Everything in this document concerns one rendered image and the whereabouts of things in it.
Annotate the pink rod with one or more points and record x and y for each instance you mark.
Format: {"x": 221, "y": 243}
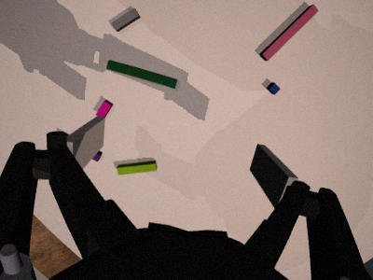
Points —
{"x": 292, "y": 29}

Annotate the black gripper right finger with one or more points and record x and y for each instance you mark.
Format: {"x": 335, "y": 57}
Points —
{"x": 334, "y": 254}

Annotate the small magenta block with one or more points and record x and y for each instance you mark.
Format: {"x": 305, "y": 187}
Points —
{"x": 104, "y": 109}

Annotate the lime green rod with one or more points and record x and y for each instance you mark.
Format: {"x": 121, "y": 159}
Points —
{"x": 137, "y": 167}

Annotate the small blue cube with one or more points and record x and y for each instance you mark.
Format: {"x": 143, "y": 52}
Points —
{"x": 273, "y": 88}

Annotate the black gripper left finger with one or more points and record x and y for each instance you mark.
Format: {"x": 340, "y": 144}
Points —
{"x": 95, "y": 223}

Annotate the purple rod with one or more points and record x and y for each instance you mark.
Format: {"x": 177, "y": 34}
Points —
{"x": 97, "y": 156}

